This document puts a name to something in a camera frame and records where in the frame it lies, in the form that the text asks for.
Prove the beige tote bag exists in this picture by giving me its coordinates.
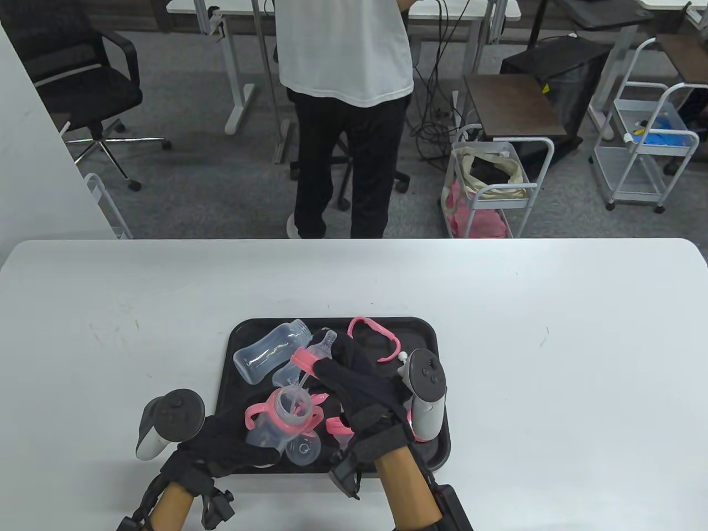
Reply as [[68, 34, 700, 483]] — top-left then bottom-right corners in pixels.
[[456, 147, 529, 200]]

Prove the pink bag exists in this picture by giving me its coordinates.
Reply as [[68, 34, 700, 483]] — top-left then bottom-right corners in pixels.
[[441, 183, 512, 240]]

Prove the person's left forearm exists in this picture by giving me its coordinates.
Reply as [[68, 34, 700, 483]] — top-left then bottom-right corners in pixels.
[[149, 481, 194, 531]]

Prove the black high-back office chair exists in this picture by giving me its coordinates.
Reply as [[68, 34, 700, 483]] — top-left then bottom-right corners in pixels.
[[289, 130, 411, 212]]

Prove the person's left hand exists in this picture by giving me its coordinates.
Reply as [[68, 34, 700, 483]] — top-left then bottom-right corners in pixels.
[[159, 409, 282, 488]]

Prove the white trolley cart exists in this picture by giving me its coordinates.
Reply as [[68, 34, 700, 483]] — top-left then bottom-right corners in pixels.
[[589, 36, 702, 214], [441, 123, 555, 240]]

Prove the white desk with legs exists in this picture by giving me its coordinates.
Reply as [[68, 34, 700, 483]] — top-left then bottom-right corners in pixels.
[[166, 0, 522, 165]]

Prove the bundle of black cables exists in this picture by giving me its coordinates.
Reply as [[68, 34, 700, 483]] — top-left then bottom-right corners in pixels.
[[407, 0, 471, 161]]

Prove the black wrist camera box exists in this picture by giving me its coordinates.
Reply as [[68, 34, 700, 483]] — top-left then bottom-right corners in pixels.
[[423, 470, 475, 531]]

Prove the aluminium frame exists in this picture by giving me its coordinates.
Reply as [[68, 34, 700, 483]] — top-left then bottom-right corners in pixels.
[[250, 0, 293, 165]]

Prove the clear dome bottle cap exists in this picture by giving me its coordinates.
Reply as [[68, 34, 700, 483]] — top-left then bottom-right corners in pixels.
[[285, 431, 322, 468]]

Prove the person's right forearm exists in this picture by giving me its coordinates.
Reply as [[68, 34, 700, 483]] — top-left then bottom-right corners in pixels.
[[376, 442, 443, 531]]

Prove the black desk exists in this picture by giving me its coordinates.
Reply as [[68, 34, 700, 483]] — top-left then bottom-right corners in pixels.
[[525, 0, 656, 53]]

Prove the black plastic tray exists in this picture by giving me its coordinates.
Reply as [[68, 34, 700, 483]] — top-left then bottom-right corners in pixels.
[[209, 316, 451, 480]]

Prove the brown side table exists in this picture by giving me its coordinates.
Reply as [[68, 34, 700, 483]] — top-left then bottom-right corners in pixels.
[[462, 72, 584, 161]]

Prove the blue cloth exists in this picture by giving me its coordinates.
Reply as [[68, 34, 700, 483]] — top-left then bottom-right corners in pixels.
[[625, 113, 699, 147]]

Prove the clear baby bottle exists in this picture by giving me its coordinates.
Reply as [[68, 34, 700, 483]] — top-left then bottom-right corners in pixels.
[[245, 386, 313, 453], [271, 331, 332, 389], [232, 319, 311, 385]]

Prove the white partition board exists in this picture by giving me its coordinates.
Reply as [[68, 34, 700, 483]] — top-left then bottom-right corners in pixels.
[[0, 25, 118, 265]]

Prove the black and white controller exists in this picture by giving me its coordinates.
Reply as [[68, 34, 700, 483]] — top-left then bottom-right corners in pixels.
[[136, 389, 206, 461], [397, 348, 447, 442]]

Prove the person's right hand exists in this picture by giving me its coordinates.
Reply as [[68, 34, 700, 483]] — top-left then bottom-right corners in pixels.
[[314, 335, 418, 472]]

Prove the black office chair with armrests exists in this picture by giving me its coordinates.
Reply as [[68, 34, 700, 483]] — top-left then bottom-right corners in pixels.
[[0, 0, 173, 192]]

